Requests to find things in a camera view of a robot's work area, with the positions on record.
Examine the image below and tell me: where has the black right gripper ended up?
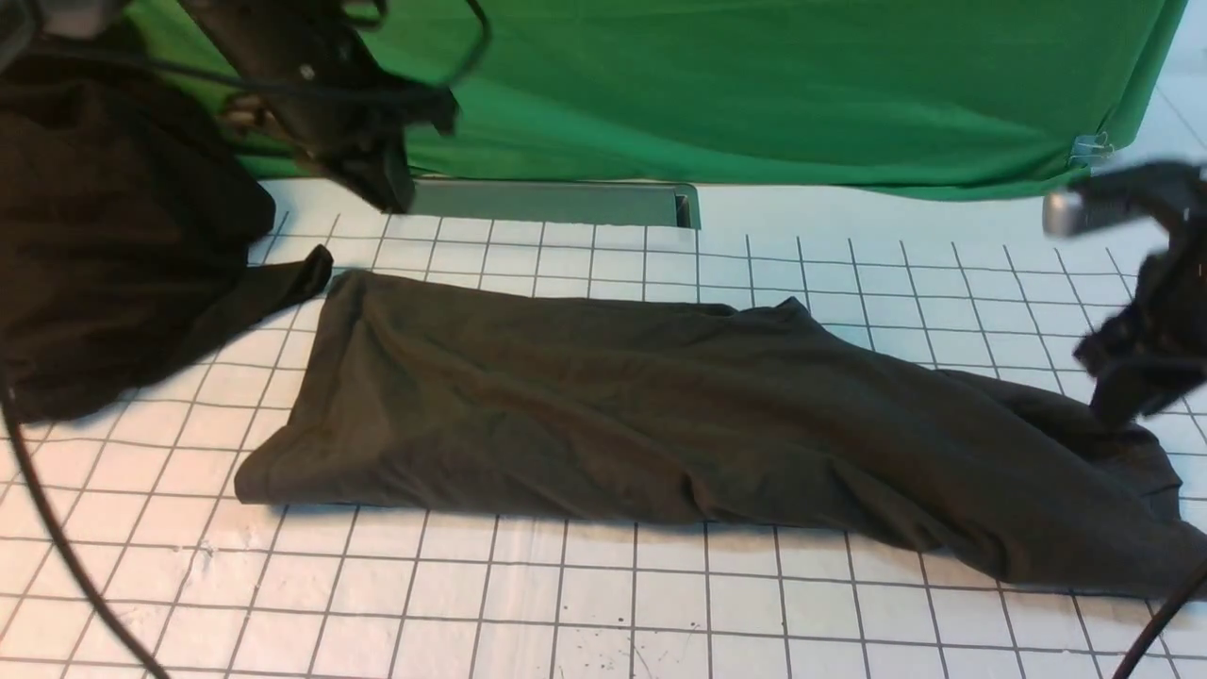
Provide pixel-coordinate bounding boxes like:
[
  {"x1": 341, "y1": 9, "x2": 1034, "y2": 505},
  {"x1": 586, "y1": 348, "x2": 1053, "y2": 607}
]
[{"x1": 1073, "y1": 246, "x2": 1206, "y2": 428}]

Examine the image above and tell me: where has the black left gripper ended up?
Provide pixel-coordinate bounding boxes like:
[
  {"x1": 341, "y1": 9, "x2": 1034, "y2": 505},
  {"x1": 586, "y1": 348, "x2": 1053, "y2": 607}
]
[{"x1": 182, "y1": 1, "x2": 457, "y2": 213}]

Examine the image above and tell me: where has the gray long sleeve shirt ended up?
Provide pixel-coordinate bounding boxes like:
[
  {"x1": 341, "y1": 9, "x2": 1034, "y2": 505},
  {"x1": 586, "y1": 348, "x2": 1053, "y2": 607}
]
[{"x1": 234, "y1": 271, "x2": 1205, "y2": 598}]

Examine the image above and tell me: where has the silver binder clip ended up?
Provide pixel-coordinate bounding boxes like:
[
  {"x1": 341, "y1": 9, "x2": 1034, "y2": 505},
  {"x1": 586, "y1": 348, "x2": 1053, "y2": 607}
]
[{"x1": 1067, "y1": 130, "x2": 1116, "y2": 168}]

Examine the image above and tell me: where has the black crumpled garment pile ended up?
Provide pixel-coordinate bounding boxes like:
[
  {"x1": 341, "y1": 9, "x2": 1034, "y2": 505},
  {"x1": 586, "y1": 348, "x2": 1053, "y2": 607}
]
[{"x1": 1, "y1": 55, "x2": 333, "y2": 422}]

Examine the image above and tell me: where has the green backdrop cloth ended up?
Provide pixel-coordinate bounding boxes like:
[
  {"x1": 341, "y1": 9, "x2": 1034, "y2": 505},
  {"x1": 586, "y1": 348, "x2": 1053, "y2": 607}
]
[{"x1": 127, "y1": 0, "x2": 1191, "y2": 201}]

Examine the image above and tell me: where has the white grid table mat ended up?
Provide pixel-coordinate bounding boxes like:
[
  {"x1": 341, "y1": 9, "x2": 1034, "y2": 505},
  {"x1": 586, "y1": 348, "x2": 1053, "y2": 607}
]
[{"x1": 27, "y1": 181, "x2": 1164, "y2": 678}]

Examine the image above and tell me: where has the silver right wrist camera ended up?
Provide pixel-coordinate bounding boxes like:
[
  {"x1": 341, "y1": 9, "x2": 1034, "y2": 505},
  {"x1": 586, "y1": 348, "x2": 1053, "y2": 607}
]
[{"x1": 1042, "y1": 160, "x2": 1205, "y2": 238}]

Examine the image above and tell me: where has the black right camera cable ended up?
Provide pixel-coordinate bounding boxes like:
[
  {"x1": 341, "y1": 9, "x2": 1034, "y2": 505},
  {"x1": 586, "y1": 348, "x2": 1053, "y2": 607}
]
[{"x1": 1113, "y1": 556, "x2": 1207, "y2": 679}]

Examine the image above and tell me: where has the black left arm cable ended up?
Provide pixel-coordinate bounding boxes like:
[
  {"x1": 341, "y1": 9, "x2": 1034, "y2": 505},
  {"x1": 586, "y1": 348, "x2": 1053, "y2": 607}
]
[{"x1": 0, "y1": 0, "x2": 491, "y2": 679}]

